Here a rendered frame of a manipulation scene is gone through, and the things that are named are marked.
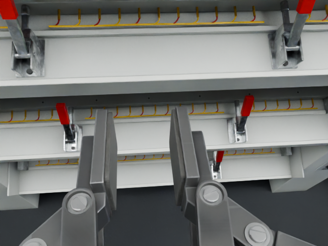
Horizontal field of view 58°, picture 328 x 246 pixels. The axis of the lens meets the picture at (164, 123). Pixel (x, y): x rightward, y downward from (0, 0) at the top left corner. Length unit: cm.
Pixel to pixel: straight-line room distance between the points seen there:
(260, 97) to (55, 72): 32
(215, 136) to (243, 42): 20
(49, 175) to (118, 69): 42
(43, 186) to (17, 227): 18
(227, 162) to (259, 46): 39
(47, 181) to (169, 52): 46
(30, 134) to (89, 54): 23
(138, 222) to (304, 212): 43
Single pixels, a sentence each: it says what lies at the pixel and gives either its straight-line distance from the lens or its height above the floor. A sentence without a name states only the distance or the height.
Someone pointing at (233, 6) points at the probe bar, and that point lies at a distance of 35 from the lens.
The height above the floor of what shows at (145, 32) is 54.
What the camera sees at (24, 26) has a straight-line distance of 33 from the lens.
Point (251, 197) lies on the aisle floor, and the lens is 84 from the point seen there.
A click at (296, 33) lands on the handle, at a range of 33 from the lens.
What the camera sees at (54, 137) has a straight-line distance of 50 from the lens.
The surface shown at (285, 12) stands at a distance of 35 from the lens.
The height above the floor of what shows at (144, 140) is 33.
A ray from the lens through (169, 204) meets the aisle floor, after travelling 79.
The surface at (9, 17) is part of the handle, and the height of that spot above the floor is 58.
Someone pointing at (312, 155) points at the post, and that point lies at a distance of 66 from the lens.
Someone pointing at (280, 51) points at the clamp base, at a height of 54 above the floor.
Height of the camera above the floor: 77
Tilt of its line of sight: 62 degrees down
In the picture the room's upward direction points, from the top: 5 degrees clockwise
